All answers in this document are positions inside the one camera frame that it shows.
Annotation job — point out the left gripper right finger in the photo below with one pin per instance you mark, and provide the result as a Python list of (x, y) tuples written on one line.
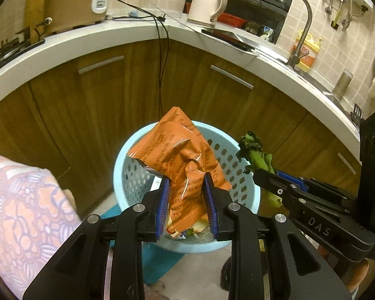
[(296, 270)]

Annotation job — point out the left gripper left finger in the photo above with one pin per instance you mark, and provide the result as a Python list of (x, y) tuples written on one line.
[(78, 268)]

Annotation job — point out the green lettuce leaf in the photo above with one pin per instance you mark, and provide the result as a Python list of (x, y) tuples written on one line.
[(251, 149)]

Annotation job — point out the wooden kitchen cabinets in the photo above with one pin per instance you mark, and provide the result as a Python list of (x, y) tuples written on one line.
[(74, 119)]

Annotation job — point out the floral pink tablecloth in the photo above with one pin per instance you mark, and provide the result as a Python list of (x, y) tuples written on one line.
[(36, 218)]

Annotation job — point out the black gas stove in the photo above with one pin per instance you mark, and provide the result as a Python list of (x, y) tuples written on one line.
[(9, 50)]

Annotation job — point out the yellow detergent bottle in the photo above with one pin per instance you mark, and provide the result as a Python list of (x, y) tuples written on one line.
[(309, 52)]

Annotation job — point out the orange snack wrapper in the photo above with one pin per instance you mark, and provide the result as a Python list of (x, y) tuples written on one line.
[(177, 150)]

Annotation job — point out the steel cylinder cup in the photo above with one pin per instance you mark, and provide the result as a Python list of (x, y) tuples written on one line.
[(342, 84)]

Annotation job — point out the person's right hand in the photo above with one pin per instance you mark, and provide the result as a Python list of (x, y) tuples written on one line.
[(358, 272)]

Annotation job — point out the light blue plastic basket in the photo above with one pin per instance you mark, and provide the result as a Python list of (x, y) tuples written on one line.
[(131, 181)]

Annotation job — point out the wooden cutting board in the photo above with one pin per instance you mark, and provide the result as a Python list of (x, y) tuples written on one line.
[(34, 14)]

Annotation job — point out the beige rice cooker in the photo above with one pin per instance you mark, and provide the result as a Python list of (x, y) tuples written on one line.
[(63, 15)]

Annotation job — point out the white electric kettle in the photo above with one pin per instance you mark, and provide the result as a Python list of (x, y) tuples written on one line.
[(206, 12)]

